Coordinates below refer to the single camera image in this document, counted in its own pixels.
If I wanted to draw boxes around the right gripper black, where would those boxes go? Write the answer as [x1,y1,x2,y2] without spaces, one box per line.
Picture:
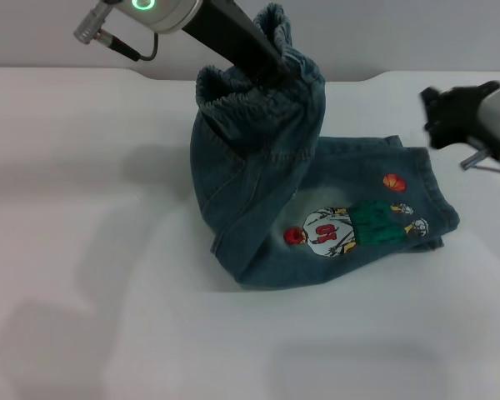
[418,81,500,151]

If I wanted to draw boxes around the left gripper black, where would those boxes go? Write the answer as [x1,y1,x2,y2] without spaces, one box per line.
[180,0,297,88]

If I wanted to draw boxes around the blue denim shorts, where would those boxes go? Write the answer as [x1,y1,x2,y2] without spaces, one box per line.
[190,2,461,292]

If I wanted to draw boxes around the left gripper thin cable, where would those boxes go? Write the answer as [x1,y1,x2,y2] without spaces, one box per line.
[72,0,160,63]

